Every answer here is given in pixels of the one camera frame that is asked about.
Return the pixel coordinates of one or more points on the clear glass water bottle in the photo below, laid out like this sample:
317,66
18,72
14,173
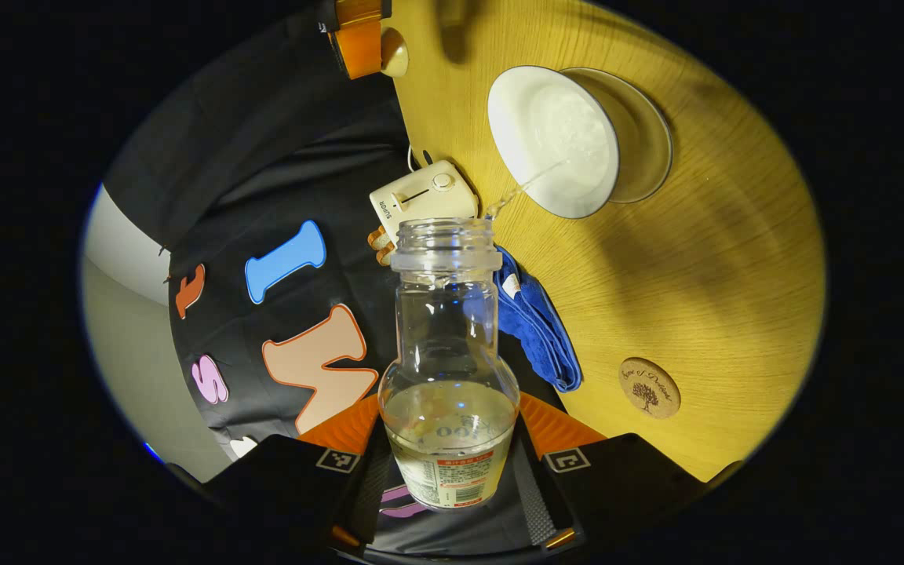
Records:
448,353

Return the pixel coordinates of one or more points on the white saucer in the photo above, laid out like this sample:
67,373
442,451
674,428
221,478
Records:
644,133

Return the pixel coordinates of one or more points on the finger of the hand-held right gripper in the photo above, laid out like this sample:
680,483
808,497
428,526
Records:
359,43

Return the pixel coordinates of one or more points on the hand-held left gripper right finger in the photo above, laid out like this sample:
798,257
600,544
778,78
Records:
625,479

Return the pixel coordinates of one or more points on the white porcelain teacup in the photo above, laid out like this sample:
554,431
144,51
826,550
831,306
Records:
554,133

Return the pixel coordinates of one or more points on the toast bread slice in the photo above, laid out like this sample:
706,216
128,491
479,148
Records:
386,254
378,237

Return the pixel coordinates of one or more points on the blue towel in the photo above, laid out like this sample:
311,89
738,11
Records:
538,329

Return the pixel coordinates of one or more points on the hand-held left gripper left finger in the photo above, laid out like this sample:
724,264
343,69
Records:
287,486

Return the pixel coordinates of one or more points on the round wooden coaster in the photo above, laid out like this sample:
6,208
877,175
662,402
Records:
650,388

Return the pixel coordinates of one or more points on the cream toaster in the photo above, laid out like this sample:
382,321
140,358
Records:
421,196

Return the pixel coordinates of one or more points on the white teacup lid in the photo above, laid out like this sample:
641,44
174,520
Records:
395,53

